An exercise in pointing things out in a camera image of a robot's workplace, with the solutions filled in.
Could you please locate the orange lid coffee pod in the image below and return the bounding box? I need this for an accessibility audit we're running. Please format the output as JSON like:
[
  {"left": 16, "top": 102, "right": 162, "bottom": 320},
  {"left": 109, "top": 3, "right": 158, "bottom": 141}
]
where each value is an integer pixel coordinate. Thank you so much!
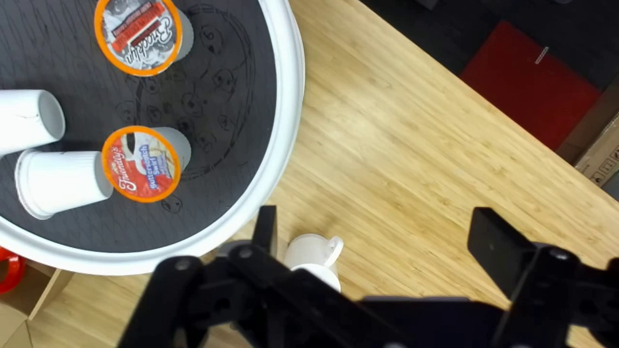
[
  {"left": 100, "top": 123, "right": 192, "bottom": 204},
  {"left": 92, "top": 0, "right": 194, "bottom": 79}
]

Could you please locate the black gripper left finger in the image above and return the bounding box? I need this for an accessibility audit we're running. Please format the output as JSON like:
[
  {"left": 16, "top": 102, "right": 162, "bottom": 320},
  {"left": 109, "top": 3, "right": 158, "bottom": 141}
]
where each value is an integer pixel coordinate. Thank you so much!
[{"left": 117, "top": 204, "right": 401, "bottom": 348}]

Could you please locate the open cardboard box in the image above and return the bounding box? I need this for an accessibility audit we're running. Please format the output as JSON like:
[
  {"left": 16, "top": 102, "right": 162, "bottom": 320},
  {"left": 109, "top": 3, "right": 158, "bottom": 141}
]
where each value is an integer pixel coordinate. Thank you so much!
[{"left": 0, "top": 259, "right": 152, "bottom": 348}]

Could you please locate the white two-tier round stand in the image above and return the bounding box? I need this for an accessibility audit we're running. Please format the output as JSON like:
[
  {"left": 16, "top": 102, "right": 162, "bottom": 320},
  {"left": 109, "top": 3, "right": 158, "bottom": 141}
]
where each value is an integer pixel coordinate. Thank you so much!
[{"left": 0, "top": 0, "right": 307, "bottom": 278}]

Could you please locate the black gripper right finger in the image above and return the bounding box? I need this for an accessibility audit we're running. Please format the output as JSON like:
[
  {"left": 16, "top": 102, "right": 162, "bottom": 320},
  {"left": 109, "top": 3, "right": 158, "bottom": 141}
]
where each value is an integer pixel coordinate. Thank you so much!
[{"left": 465, "top": 206, "right": 619, "bottom": 348}]

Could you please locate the red square panel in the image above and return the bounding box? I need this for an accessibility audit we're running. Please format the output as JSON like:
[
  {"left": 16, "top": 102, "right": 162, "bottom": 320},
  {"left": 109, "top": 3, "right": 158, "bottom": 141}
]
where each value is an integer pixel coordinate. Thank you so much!
[{"left": 459, "top": 17, "right": 605, "bottom": 154}]

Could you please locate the white ceramic mug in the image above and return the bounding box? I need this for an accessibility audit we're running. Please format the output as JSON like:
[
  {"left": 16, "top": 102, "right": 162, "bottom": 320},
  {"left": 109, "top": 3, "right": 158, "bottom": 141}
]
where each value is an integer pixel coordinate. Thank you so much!
[{"left": 281, "top": 232, "right": 345, "bottom": 293}]

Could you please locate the white paper cup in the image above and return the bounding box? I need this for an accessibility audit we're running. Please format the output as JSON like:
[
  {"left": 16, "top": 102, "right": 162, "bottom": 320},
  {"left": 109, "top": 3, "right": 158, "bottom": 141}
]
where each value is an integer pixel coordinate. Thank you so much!
[
  {"left": 13, "top": 148, "right": 115, "bottom": 222},
  {"left": 0, "top": 87, "right": 67, "bottom": 160}
]

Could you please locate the red plastic object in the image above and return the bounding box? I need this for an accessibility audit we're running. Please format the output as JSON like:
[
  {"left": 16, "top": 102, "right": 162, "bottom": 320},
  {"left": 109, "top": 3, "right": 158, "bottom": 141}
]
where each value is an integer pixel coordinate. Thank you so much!
[{"left": 0, "top": 247, "right": 28, "bottom": 297}]

